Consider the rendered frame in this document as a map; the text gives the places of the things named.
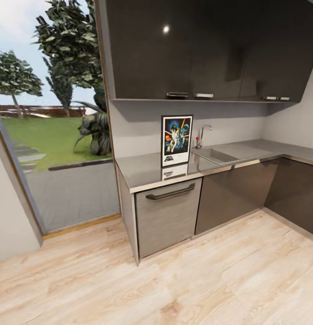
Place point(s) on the drop in sink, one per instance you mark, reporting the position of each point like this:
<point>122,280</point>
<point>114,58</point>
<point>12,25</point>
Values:
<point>227,154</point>

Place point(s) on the dishwasher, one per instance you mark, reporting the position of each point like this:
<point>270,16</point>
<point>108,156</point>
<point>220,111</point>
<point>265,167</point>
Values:
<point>166,214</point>

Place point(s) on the poster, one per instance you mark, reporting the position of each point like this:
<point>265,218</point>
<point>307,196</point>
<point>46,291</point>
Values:
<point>176,136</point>

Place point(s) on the fixed window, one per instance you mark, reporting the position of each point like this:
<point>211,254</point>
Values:
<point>54,120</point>

